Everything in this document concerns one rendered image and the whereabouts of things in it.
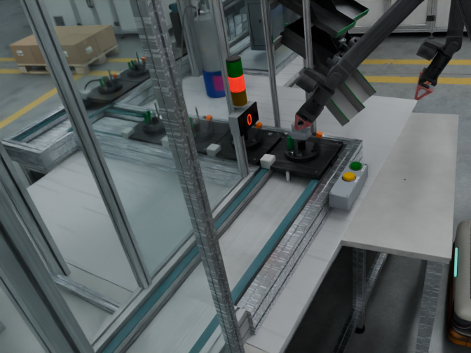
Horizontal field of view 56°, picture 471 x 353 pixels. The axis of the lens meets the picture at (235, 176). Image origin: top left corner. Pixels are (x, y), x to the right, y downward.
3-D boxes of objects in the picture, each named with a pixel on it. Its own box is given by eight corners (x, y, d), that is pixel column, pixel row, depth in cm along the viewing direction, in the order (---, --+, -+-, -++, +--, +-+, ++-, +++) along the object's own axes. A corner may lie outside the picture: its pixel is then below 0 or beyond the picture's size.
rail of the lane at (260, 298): (362, 161, 177) (362, 138, 171) (255, 335, 119) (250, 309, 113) (349, 158, 180) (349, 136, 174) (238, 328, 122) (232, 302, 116)
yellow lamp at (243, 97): (250, 100, 146) (248, 87, 144) (242, 107, 143) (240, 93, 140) (237, 99, 149) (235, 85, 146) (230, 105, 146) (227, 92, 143)
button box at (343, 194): (368, 176, 162) (368, 162, 158) (348, 211, 148) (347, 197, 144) (349, 173, 165) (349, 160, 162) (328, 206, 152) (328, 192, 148)
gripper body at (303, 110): (296, 113, 153) (306, 99, 148) (308, 100, 160) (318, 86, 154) (310, 125, 153) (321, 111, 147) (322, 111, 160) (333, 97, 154)
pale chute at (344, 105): (358, 113, 184) (365, 107, 180) (342, 127, 177) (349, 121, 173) (315, 61, 185) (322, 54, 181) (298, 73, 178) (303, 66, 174)
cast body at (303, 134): (311, 134, 165) (310, 118, 161) (306, 141, 162) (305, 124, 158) (291, 132, 169) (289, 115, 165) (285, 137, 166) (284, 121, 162)
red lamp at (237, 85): (248, 86, 144) (246, 72, 141) (240, 93, 140) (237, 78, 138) (235, 85, 146) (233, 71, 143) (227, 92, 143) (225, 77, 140)
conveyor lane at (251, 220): (343, 164, 177) (343, 143, 172) (236, 326, 122) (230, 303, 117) (280, 153, 191) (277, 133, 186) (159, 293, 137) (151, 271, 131)
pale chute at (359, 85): (369, 97, 194) (376, 92, 190) (355, 109, 187) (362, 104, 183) (329, 48, 195) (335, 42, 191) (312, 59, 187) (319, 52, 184)
